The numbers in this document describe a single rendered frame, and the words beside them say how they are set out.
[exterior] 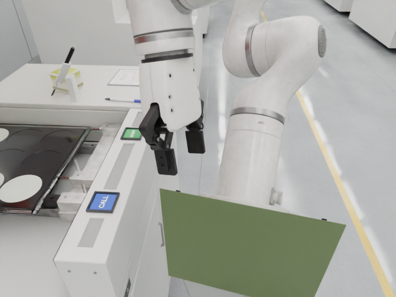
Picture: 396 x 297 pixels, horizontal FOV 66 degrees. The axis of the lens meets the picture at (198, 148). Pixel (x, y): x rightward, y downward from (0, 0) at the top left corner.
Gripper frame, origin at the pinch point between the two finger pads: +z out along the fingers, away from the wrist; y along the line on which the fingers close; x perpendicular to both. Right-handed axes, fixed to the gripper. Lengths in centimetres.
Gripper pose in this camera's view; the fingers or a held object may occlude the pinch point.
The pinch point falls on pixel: (182, 157)
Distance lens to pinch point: 48.0
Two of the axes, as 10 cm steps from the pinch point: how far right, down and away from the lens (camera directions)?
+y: -4.5, 3.2, -8.3
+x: 8.8, 0.3, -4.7
